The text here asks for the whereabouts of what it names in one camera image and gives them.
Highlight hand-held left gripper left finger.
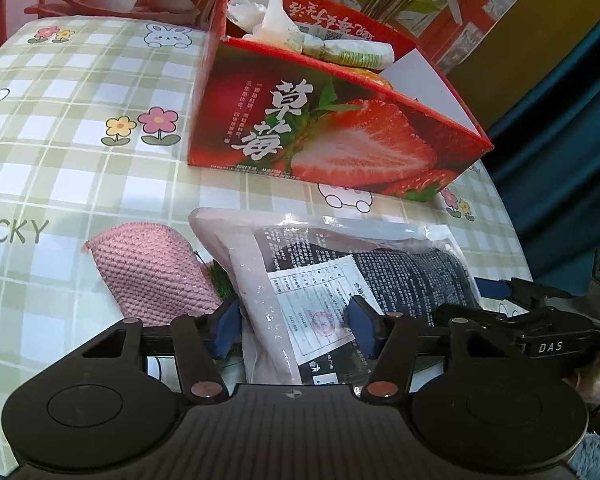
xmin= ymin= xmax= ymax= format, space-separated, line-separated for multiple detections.
xmin=80 ymin=300 xmax=242 ymax=402

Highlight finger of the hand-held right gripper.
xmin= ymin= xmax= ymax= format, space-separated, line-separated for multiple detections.
xmin=472 ymin=275 xmax=590 ymax=308
xmin=431 ymin=303 xmax=548 ymax=333

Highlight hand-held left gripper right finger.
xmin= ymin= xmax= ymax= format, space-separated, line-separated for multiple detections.
xmin=346 ymin=296 xmax=518 ymax=405

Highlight green soft item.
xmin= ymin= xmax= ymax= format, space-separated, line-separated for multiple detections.
xmin=206 ymin=259 xmax=239 ymax=305

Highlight clear bag of dark cloth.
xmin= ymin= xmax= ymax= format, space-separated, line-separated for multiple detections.
xmin=187 ymin=207 xmax=482 ymax=387

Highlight pink knitted cloth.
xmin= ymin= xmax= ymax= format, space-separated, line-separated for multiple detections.
xmin=83 ymin=221 xmax=226 ymax=317

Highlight red strawberry print box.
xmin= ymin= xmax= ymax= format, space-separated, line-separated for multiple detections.
xmin=187 ymin=0 xmax=495 ymax=203

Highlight orange brown packet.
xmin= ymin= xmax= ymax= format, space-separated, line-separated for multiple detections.
xmin=347 ymin=66 xmax=395 ymax=90

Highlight green and white packet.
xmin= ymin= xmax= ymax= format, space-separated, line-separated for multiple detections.
xmin=292 ymin=25 xmax=397 ymax=70

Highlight white plastic bag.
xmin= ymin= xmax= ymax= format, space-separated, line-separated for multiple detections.
xmin=225 ymin=0 xmax=303 ymax=43

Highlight teal curtain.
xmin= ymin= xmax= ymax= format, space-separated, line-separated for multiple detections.
xmin=480 ymin=0 xmax=600 ymax=283

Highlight green checked tablecloth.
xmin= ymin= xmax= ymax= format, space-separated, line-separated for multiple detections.
xmin=0 ymin=15 xmax=536 ymax=476

